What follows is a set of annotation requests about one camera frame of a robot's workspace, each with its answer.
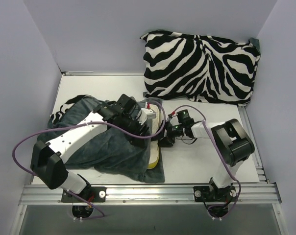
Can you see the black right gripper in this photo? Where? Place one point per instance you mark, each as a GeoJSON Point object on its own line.
{"type": "Point", "coordinates": [167, 133]}

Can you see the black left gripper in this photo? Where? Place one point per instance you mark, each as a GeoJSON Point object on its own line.
{"type": "Point", "coordinates": [140, 132]}

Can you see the cream quilted pillow yellow trim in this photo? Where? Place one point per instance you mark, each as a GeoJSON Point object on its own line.
{"type": "Point", "coordinates": [154, 125]}

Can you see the grey zebra pillowcase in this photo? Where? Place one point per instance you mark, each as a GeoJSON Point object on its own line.
{"type": "Point", "coordinates": [109, 152]}

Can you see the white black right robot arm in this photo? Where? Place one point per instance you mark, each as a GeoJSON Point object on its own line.
{"type": "Point", "coordinates": [232, 143]}

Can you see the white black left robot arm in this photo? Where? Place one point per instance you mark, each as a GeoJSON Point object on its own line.
{"type": "Point", "coordinates": [49, 158]}

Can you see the zebra print pillow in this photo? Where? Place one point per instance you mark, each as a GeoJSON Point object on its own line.
{"type": "Point", "coordinates": [206, 69]}

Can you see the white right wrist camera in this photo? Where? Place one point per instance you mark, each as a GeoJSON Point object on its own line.
{"type": "Point", "coordinates": [171, 116]}

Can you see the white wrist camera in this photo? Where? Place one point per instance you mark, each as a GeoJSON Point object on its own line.
{"type": "Point", "coordinates": [171, 116]}
{"type": "Point", "coordinates": [145, 114]}

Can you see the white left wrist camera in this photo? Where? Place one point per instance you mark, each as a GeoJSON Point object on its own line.
{"type": "Point", "coordinates": [145, 114]}

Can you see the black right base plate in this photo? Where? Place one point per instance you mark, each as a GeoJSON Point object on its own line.
{"type": "Point", "coordinates": [212, 194]}

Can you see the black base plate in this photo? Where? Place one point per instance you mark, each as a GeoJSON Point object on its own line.
{"type": "Point", "coordinates": [90, 194]}
{"type": "Point", "coordinates": [212, 194]}

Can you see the aluminium back rail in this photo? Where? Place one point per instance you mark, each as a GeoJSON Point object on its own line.
{"type": "Point", "coordinates": [78, 73]}

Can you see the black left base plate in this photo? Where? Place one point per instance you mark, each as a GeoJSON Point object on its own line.
{"type": "Point", "coordinates": [90, 194]}

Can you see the aluminium front rail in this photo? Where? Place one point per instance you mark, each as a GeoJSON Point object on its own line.
{"type": "Point", "coordinates": [176, 194]}

